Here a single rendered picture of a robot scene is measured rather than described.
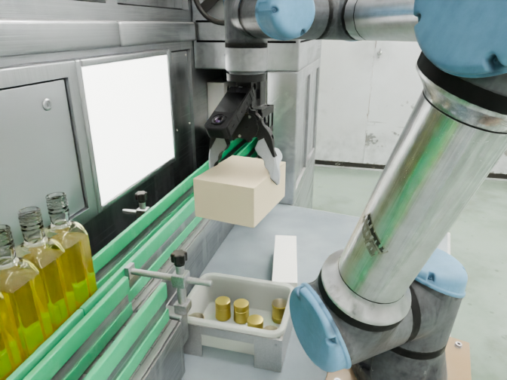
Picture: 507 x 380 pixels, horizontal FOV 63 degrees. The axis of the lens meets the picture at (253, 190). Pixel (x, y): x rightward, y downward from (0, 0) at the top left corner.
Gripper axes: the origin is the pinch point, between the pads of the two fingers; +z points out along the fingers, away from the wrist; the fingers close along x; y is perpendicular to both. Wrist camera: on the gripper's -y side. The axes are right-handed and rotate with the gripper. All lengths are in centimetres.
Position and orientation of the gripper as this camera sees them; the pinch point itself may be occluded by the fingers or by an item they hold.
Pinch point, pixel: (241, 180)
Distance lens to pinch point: 80.1
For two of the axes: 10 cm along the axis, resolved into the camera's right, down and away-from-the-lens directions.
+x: -9.2, -1.5, 3.7
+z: 0.0, 9.3, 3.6
